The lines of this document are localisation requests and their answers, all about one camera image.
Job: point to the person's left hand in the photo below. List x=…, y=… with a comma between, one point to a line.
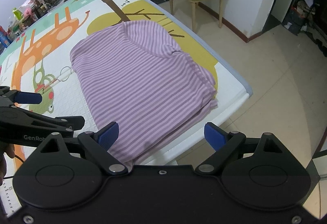
x=10, y=151

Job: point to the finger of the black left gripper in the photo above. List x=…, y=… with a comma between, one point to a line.
x=28, y=98

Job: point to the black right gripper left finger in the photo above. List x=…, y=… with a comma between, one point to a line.
x=96, y=146

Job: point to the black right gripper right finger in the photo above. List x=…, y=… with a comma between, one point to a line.
x=226, y=146

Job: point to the pink pig toy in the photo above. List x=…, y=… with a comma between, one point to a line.
x=27, y=12

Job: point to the purple striped knit shirt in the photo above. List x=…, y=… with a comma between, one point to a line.
x=135, y=74

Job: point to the blue drink can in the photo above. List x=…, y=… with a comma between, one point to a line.
x=5, y=41

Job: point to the colourful cartoon play mat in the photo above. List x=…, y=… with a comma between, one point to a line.
x=39, y=61

